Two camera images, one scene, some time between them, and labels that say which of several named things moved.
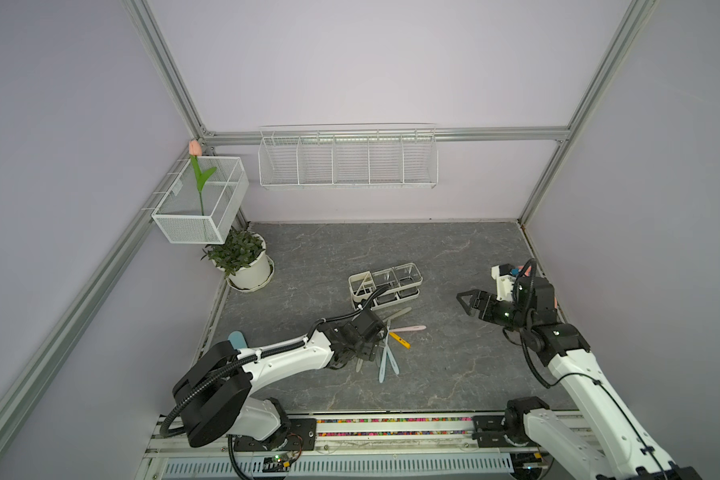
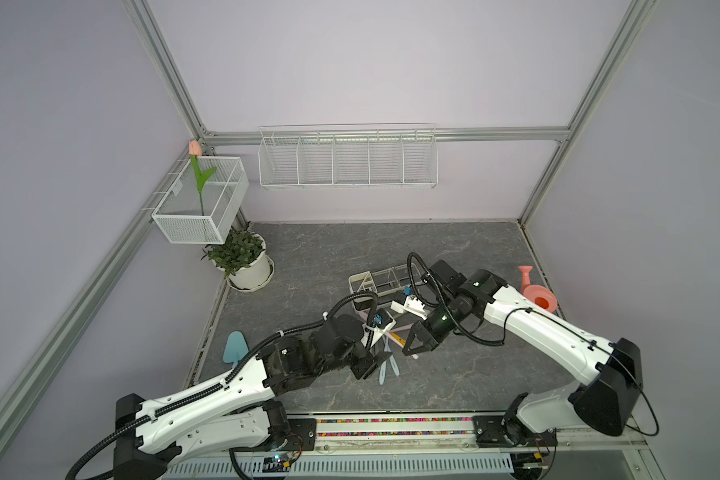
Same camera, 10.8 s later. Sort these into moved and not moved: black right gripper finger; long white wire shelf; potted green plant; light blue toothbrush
Moved: black right gripper finger
Not moved: light blue toothbrush; potted green plant; long white wire shelf
